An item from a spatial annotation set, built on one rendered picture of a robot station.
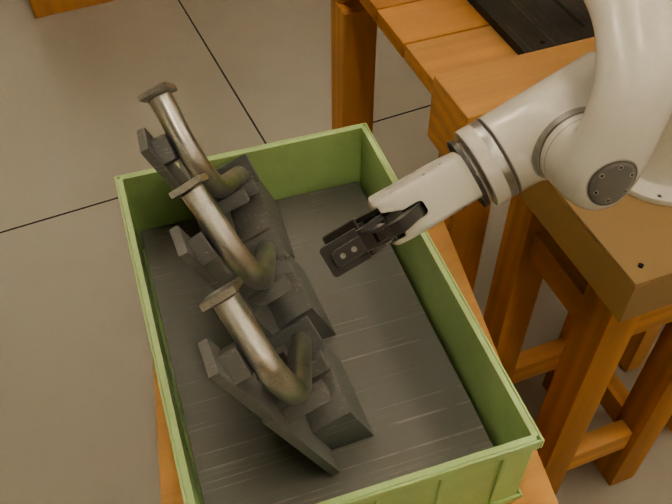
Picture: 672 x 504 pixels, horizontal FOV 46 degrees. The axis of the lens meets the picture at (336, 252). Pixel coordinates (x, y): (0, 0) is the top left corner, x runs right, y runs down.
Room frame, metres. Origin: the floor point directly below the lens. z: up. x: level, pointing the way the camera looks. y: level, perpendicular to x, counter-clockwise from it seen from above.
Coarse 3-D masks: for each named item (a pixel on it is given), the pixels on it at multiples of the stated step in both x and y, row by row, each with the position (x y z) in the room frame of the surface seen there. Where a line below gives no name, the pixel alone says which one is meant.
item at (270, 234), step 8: (264, 232) 0.78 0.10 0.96; (272, 232) 0.78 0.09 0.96; (256, 240) 0.77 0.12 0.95; (264, 240) 0.77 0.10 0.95; (272, 240) 0.77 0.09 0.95; (280, 240) 0.78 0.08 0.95; (248, 248) 0.77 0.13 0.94; (256, 248) 0.77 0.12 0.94; (280, 248) 0.77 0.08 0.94; (280, 256) 0.76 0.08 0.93; (288, 256) 0.76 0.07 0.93
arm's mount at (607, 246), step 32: (544, 192) 0.92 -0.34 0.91; (544, 224) 0.90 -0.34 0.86; (576, 224) 0.83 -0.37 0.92; (608, 224) 0.82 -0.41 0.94; (640, 224) 0.82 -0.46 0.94; (576, 256) 0.82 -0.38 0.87; (608, 256) 0.76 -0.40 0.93; (640, 256) 0.76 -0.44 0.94; (608, 288) 0.74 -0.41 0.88; (640, 288) 0.71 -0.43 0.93
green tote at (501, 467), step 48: (288, 144) 0.98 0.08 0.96; (336, 144) 1.00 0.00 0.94; (144, 192) 0.90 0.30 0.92; (288, 192) 0.98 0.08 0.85; (144, 288) 0.68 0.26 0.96; (432, 288) 0.72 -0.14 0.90; (480, 336) 0.60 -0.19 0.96; (480, 384) 0.57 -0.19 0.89; (528, 432) 0.46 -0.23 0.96; (192, 480) 0.44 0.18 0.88; (432, 480) 0.40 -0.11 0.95; (480, 480) 0.43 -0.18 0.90
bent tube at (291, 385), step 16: (224, 288) 0.51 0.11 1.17; (208, 304) 0.47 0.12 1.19; (224, 304) 0.48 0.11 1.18; (240, 304) 0.49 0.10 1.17; (224, 320) 0.47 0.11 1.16; (240, 320) 0.47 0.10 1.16; (240, 336) 0.46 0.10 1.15; (256, 336) 0.46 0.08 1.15; (304, 336) 0.60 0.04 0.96; (256, 352) 0.45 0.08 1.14; (272, 352) 0.46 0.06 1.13; (288, 352) 0.56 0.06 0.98; (304, 352) 0.55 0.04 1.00; (256, 368) 0.44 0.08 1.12; (272, 368) 0.44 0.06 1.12; (288, 368) 0.45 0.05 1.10; (304, 368) 0.50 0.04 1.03; (272, 384) 0.43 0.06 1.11; (288, 384) 0.44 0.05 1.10; (304, 384) 0.46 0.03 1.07; (288, 400) 0.44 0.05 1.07; (304, 400) 0.45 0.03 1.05
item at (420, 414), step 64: (320, 192) 0.98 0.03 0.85; (320, 256) 0.83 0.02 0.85; (384, 256) 0.83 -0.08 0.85; (192, 320) 0.71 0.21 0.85; (384, 320) 0.71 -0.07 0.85; (192, 384) 0.60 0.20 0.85; (384, 384) 0.60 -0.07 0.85; (448, 384) 0.60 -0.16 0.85; (192, 448) 0.50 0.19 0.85; (256, 448) 0.50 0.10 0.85; (384, 448) 0.50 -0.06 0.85; (448, 448) 0.50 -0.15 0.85
